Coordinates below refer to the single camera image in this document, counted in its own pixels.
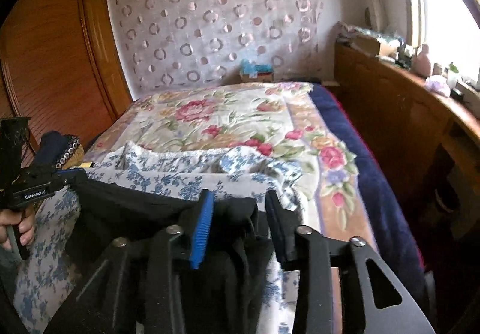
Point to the floral pink bed blanket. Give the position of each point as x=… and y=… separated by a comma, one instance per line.
x=346, y=190

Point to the blue tissue box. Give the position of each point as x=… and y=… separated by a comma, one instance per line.
x=251, y=72

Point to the long wooden side cabinet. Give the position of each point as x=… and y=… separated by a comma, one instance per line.
x=426, y=145

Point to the blue floral white sheet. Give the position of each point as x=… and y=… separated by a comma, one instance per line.
x=48, y=276

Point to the pink circle-pattern curtain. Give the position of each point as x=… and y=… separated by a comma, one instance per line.
x=185, y=44

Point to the person's left hand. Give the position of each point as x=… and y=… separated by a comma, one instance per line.
x=25, y=221

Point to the studded brown folded garment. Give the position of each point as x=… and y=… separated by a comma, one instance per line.
x=72, y=155

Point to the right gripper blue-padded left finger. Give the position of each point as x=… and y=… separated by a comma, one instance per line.
x=138, y=247

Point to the window with wooden frame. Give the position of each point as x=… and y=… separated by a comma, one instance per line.
x=450, y=28

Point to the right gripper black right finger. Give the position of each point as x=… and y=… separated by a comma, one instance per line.
x=344, y=286

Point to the pink bottle on cabinet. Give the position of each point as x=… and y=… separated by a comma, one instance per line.
x=421, y=64

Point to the wooden wardrobe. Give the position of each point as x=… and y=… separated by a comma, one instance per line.
x=60, y=69

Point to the cardboard box on cabinet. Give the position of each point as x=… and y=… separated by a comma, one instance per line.
x=373, y=46

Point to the black printed t-shirt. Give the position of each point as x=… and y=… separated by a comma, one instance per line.
x=226, y=293

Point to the folded navy blue garment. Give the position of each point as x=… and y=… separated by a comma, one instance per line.
x=51, y=146

